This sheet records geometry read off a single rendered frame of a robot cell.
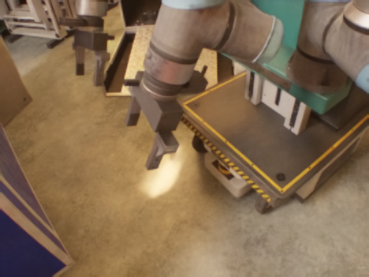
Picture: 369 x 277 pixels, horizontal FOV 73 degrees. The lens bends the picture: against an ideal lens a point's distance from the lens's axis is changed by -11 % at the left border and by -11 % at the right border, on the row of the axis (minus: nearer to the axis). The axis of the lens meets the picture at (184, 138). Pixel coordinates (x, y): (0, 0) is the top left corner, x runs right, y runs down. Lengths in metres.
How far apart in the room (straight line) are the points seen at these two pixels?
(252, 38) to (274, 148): 0.77
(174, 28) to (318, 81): 0.50
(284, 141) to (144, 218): 0.74
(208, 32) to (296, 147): 0.86
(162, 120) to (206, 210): 0.92
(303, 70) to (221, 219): 0.80
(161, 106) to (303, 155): 0.82
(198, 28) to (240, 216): 1.05
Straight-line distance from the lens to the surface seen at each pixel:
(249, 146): 1.18
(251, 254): 1.28
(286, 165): 1.15
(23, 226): 0.91
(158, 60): 0.46
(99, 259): 1.35
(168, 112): 0.49
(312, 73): 0.82
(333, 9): 0.74
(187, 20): 0.43
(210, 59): 2.18
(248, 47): 0.48
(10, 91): 2.29
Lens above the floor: 1.20
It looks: 47 degrees down
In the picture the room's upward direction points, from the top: 6 degrees counter-clockwise
